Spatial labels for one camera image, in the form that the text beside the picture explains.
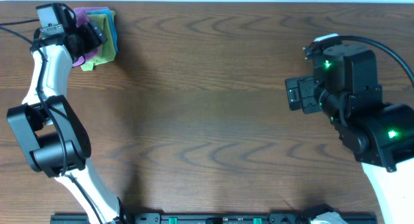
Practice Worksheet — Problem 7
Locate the green folded cloth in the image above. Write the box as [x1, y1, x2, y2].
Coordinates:
[81, 15, 117, 71]

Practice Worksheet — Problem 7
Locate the blue folded cloth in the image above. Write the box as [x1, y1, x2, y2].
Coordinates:
[86, 8, 118, 53]

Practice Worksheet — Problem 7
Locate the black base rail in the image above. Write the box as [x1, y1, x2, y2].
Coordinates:
[50, 203, 378, 224]

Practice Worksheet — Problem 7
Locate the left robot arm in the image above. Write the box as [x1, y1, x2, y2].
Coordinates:
[6, 3, 132, 223]

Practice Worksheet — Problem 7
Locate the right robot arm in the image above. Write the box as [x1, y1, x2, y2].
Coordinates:
[285, 42, 413, 223]

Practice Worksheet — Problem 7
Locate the purple microfiber cloth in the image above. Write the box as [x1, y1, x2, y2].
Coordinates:
[73, 12, 99, 67]

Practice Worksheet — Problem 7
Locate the purple folded cloth in stack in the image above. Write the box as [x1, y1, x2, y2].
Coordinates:
[74, 6, 108, 14]

